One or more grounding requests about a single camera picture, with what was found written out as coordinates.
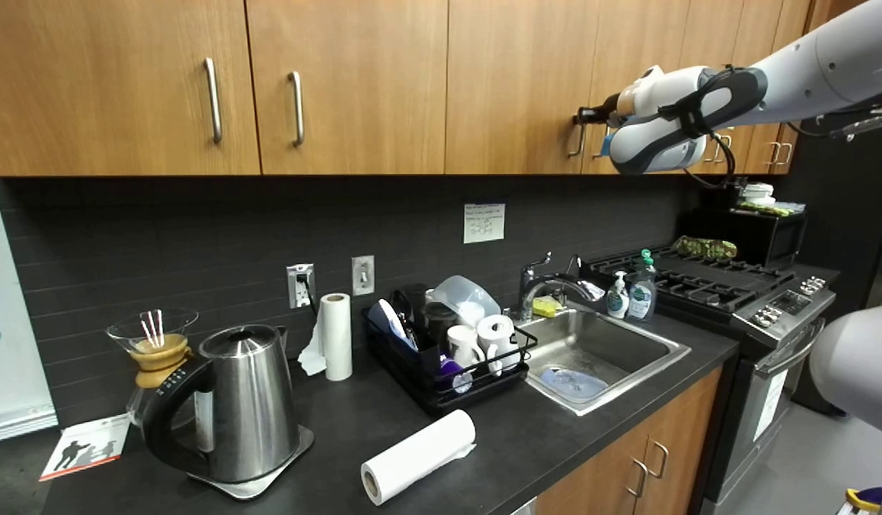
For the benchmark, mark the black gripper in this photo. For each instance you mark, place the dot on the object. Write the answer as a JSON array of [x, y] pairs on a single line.
[[611, 105]]

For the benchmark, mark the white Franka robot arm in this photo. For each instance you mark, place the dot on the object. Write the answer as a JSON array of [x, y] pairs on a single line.
[[822, 66]]

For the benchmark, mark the wooden base cabinet door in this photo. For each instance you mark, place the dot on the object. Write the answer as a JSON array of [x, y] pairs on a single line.
[[694, 431], [593, 475]]

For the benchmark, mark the white paper note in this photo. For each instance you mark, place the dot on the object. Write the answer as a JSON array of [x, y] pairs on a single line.
[[485, 224]]

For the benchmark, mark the chrome faucet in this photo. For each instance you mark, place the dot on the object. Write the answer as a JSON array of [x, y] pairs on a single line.
[[545, 284]]

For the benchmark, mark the green bumpy object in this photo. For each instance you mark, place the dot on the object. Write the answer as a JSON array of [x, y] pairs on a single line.
[[702, 249]]

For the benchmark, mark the white bowl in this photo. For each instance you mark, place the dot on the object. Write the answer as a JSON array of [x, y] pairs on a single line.
[[758, 196]]

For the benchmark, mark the blue dish soap bottle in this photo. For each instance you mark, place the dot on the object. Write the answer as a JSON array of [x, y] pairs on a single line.
[[643, 295]]

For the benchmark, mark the clear soap dispenser bottle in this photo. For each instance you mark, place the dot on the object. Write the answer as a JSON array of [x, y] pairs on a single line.
[[616, 305]]

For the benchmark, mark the yellow sponge cloth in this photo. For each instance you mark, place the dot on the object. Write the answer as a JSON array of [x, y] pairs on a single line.
[[548, 307]]

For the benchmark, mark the black countertop oven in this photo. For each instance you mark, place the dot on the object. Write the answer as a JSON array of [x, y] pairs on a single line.
[[745, 244]]

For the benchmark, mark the clear plastic container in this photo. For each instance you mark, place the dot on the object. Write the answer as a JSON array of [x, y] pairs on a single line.
[[466, 299]]

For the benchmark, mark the white mug with black print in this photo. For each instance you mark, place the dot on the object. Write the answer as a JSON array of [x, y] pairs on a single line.
[[500, 339]]

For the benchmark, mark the stainless steel sink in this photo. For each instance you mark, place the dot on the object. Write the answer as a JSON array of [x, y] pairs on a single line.
[[602, 358]]

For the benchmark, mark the black gas stove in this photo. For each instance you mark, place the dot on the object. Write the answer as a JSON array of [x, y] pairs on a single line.
[[745, 305]]

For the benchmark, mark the plain white mug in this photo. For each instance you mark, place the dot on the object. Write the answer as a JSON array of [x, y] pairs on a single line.
[[462, 344]]

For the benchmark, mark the black refrigerator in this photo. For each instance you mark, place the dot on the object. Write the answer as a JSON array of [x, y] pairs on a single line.
[[842, 209]]

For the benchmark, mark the blue item in sink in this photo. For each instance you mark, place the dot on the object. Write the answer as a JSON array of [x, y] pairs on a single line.
[[570, 385]]

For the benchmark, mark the purple cup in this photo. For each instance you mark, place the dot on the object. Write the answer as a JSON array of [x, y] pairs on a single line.
[[456, 374]]

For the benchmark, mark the black dish rack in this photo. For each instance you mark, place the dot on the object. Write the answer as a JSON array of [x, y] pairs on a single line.
[[414, 377]]

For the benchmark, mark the metal electrical outlet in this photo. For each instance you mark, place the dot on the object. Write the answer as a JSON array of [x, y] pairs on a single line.
[[303, 284]]

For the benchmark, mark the partly unrolled paper towel roll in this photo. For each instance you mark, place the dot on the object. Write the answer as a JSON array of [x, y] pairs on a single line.
[[336, 335]]

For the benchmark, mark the white paper towel roll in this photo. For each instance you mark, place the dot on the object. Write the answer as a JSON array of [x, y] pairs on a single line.
[[417, 458]]

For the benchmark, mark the stainless steel electric kettle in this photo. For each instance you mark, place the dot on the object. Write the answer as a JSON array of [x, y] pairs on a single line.
[[244, 401]]

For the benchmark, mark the glass pour-over coffee maker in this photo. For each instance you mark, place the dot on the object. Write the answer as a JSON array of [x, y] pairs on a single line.
[[157, 351]]

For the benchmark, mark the printed booklet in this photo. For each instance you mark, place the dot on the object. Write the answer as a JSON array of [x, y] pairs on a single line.
[[86, 448]]

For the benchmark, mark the whiteboard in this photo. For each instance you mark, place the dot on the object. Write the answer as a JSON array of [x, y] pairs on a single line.
[[13, 315]]

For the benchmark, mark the white wall switch plate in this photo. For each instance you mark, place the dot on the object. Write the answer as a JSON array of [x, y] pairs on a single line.
[[363, 275]]

